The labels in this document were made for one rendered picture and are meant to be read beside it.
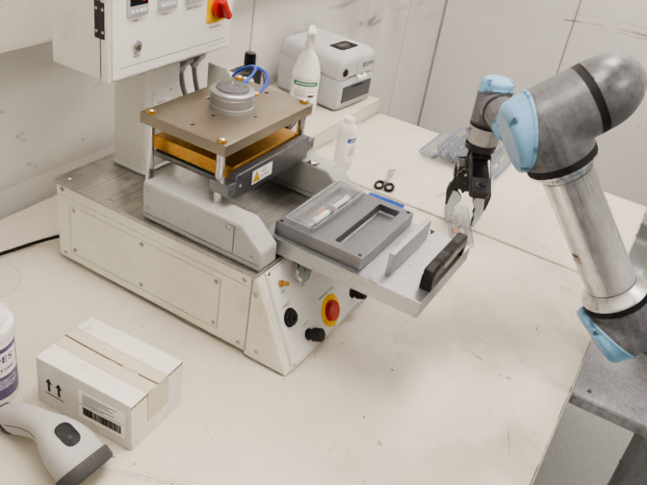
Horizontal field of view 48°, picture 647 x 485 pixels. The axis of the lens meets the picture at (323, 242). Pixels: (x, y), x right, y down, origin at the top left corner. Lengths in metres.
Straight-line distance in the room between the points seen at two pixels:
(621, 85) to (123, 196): 0.86
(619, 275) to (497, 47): 2.43
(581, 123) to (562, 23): 2.39
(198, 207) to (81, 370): 0.32
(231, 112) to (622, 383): 0.88
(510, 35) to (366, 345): 2.46
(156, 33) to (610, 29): 2.52
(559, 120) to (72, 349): 0.81
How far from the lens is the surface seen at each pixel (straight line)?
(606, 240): 1.29
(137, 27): 1.28
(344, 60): 2.17
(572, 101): 1.17
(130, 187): 1.41
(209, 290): 1.28
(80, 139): 1.78
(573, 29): 3.55
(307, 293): 1.31
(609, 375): 1.51
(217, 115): 1.28
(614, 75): 1.19
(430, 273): 1.14
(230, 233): 1.20
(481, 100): 1.65
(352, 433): 1.21
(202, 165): 1.27
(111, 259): 1.42
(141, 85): 1.38
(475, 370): 1.39
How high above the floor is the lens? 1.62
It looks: 32 degrees down
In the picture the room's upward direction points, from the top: 10 degrees clockwise
